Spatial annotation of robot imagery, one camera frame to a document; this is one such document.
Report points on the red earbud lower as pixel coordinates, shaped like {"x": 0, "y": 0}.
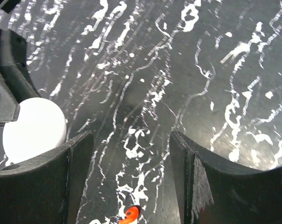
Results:
{"x": 131, "y": 215}

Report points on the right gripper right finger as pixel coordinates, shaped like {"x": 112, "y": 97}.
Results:
{"x": 213, "y": 190}

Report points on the white earbud charging case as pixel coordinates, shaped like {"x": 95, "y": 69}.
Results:
{"x": 40, "y": 127}

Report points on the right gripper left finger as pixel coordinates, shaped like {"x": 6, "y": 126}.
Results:
{"x": 47, "y": 189}

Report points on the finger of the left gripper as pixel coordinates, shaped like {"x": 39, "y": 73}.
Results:
{"x": 13, "y": 66}
{"x": 9, "y": 107}

